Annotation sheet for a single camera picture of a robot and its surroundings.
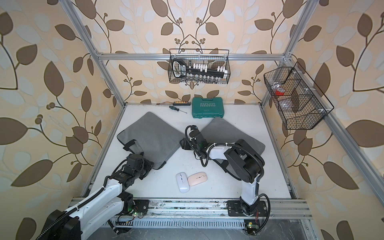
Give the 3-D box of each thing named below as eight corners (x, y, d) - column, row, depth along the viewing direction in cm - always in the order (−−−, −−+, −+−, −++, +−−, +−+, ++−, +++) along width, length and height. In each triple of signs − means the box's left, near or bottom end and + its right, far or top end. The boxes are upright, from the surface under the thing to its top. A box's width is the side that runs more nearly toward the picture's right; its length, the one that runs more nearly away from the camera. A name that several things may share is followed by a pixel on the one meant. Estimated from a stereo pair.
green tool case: (191, 118, 113) (191, 115, 109) (192, 100, 125) (192, 97, 122) (224, 118, 113) (225, 115, 110) (221, 100, 125) (222, 97, 122)
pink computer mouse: (190, 187, 83) (190, 186, 81) (187, 178, 86) (187, 177, 84) (207, 180, 85) (208, 179, 84) (204, 171, 88) (204, 170, 87)
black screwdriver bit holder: (173, 105, 122) (172, 103, 121) (173, 103, 124) (173, 101, 123) (190, 105, 122) (190, 103, 121) (190, 103, 124) (190, 101, 123)
